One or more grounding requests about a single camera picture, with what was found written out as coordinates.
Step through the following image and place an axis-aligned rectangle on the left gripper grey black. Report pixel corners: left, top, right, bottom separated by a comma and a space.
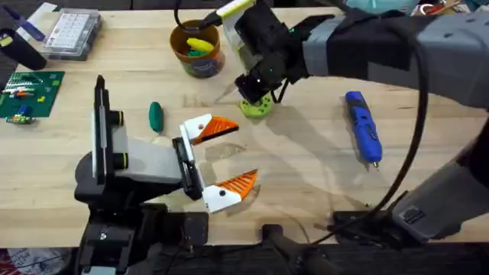
108, 109, 259, 215

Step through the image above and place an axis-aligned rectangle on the green toy vegetable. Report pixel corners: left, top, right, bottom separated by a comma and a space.
147, 101, 165, 134

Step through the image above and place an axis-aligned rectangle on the blue electric screwdriver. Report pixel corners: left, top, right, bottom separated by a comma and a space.
344, 90, 384, 170

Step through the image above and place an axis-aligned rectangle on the right wrist upright flat plate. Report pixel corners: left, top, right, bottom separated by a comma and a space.
215, 0, 257, 70

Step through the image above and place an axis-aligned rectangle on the wrist upright flat plate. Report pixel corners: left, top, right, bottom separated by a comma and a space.
215, 0, 257, 70
92, 74, 113, 186

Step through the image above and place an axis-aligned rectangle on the green disc with holes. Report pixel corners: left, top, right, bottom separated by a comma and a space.
239, 93, 274, 119

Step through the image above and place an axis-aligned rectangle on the brown tub with toys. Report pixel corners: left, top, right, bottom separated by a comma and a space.
169, 18, 226, 79

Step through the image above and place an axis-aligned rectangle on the left wrist upright flat plate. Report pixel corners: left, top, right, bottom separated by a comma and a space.
92, 74, 113, 186

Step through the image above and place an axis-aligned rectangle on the teal object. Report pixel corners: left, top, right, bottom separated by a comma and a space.
343, 0, 421, 16

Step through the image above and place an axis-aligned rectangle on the clear plastic parts box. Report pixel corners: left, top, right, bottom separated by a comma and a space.
40, 8, 102, 63

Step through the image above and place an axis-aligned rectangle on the green board with blocks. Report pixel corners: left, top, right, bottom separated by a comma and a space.
0, 70, 66, 125

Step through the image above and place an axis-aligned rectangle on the black cylinder tool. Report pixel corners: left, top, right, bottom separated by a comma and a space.
0, 27, 48, 72

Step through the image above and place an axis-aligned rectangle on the white and blue flat pack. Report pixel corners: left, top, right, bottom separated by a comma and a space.
2, 1, 59, 44

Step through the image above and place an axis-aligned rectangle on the black cable with plug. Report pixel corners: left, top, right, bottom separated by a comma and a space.
173, 0, 223, 33

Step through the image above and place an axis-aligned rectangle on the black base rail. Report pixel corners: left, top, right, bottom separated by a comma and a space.
72, 224, 489, 275

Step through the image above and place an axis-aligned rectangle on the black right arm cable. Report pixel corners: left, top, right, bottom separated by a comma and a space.
311, 36, 431, 246

